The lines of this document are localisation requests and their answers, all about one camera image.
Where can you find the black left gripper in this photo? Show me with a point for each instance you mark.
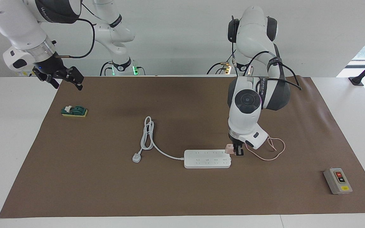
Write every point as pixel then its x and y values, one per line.
pixel 235 142

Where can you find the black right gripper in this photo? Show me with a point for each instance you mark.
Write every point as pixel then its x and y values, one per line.
pixel 51 68

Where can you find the pink charger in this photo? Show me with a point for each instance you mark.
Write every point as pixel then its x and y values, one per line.
pixel 228 148

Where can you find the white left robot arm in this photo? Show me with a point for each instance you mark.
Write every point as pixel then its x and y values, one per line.
pixel 246 117

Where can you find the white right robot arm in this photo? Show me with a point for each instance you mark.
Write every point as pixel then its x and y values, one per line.
pixel 17 28

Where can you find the white power strip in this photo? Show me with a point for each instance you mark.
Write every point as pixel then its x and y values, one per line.
pixel 208 160

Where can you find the brown table mat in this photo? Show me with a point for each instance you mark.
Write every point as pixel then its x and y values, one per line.
pixel 106 190

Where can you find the green knife switch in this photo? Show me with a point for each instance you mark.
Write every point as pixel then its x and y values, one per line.
pixel 74 111

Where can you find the white wall socket box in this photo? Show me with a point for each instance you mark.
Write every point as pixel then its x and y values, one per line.
pixel 25 73

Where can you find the grey on-off switch box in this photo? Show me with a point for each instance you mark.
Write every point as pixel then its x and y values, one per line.
pixel 337 182

